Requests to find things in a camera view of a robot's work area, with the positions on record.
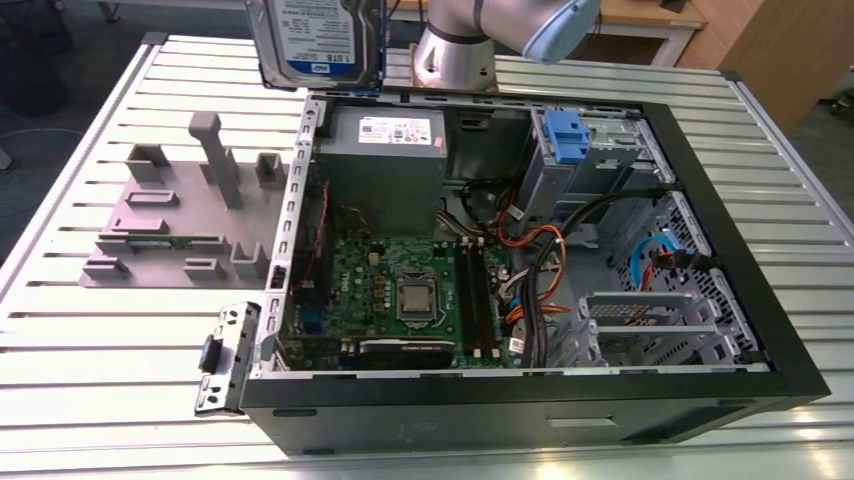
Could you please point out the black graphics card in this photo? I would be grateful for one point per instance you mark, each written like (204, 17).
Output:
(401, 350)

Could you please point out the hard disk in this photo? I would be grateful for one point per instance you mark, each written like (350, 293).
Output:
(321, 35)

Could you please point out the silver CPU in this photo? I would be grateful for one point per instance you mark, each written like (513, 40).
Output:
(417, 299)

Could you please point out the brown cabinet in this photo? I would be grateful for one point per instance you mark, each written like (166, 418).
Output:
(781, 60)

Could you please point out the black PC case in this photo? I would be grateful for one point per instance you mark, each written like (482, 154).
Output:
(468, 415)

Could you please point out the black RAM slot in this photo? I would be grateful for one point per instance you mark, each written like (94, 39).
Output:
(488, 300)
(469, 300)

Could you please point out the black chair caster base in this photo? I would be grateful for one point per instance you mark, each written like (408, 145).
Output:
(843, 102)

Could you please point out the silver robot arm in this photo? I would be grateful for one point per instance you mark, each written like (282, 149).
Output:
(454, 60)

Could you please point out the grey power supply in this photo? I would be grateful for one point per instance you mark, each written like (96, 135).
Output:
(381, 190)

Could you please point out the blue plastic drive latch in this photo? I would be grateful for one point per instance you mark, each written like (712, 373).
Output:
(564, 130)

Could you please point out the metal slot retention bracket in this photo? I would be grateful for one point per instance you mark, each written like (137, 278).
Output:
(228, 350)

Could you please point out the grey parts rack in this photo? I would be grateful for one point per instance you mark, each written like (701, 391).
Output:
(181, 225)

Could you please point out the green RAM stick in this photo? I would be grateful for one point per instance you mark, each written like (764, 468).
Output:
(161, 243)

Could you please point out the green motherboard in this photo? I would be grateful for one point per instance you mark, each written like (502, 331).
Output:
(364, 320)

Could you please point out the metal disk bay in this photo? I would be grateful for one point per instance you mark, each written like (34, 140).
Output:
(655, 330)

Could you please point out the wooden desk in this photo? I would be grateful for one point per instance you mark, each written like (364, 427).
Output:
(668, 17)

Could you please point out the metal optical drive cage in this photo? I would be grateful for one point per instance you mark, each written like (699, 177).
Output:
(601, 170)

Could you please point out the CPU socket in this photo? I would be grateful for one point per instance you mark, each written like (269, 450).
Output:
(421, 277)

